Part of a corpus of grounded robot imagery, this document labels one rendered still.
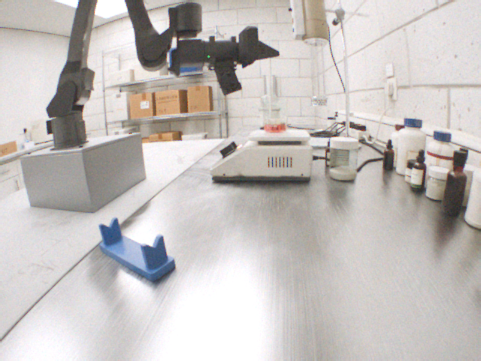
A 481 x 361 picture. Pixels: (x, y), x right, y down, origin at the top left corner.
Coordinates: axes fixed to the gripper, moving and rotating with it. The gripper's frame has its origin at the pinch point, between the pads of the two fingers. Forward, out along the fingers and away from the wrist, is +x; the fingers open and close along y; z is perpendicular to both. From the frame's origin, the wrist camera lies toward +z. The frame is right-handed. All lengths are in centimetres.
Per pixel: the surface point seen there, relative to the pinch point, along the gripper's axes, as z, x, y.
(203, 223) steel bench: 25.7, -15.8, 19.1
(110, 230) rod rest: 23.4, -27.1, 23.2
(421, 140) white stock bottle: 16.8, 31.1, 16.0
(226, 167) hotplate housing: 22.7, -8.9, 2.3
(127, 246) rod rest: 24.8, -25.2, 24.6
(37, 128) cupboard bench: 9, -189, -238
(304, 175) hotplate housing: 24.1, 4.6, 8.4
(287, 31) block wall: -76, 111, -218
